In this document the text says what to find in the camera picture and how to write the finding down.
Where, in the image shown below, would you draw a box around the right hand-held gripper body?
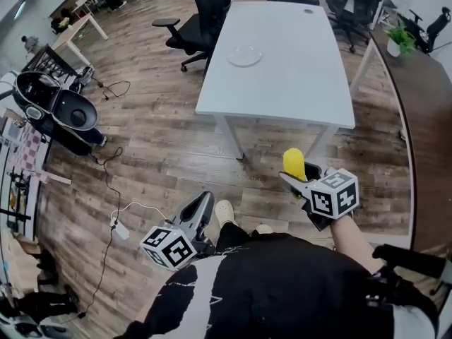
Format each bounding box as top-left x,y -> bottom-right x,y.
296,167 -> 360,232

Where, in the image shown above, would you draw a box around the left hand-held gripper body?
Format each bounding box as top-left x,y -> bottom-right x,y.
139,220 -> 216,272

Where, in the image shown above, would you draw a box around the clear glass plate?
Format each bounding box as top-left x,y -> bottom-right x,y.
227,45 -> 263,68

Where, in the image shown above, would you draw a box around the person's right forearm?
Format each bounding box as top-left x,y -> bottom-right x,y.
330,213 -> 384,275

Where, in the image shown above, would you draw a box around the person's left forearm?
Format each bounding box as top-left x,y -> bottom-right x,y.
136,266 -> 177,326

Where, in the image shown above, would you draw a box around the person's black trousers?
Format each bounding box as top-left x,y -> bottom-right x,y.
214,222 -> 254,254

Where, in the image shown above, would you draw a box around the white power strip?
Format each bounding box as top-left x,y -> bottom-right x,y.
109,218 -> 130,242

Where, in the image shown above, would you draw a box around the white table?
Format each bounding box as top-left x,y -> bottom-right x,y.
195,1 -> 356,160

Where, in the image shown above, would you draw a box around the black body-worn rig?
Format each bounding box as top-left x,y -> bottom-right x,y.
367,244 -> 448,307

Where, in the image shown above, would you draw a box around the person's black white shirt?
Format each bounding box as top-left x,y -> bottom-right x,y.
112,233 -> 441,339

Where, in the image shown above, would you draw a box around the dark wooden desk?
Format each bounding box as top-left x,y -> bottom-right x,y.
349,23 -> 452,257

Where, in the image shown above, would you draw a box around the brown cardboard box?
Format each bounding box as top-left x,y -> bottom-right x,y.
6,231 -> 43,285

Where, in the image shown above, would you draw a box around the black open rice cooker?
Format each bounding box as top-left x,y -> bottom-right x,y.
12,71 -> 99,132

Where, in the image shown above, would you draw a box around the green plant in white pot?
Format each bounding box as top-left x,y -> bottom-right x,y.
384,21 -> 417,58

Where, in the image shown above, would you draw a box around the pink white checkered cloth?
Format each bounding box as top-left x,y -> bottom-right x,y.
6,125 -> 49,183

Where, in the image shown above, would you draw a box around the black mesh office chair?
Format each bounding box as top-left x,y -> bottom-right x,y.
325,0 -> 384,54

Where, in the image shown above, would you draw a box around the grey white device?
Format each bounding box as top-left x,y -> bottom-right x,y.
70,65 -> 95,93

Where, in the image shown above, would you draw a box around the wood top white desk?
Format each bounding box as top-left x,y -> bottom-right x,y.
52,14 -> 109,66

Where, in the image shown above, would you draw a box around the white cable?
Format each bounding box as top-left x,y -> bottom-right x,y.
110,202 -> 174,225

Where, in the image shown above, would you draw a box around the thin black cable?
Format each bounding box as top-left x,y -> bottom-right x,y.
77,237 -> 116,319

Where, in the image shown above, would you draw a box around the black power cable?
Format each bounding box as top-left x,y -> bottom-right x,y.
90,146 -> 124,225

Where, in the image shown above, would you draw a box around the black wire rack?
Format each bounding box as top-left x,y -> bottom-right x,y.
0,167 -> 32,231

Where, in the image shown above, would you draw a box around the coiled black cable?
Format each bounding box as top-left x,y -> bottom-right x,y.
92,78 -> 131,101

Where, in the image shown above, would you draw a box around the black metal frame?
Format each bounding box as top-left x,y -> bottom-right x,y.
23,44 -> 79,81

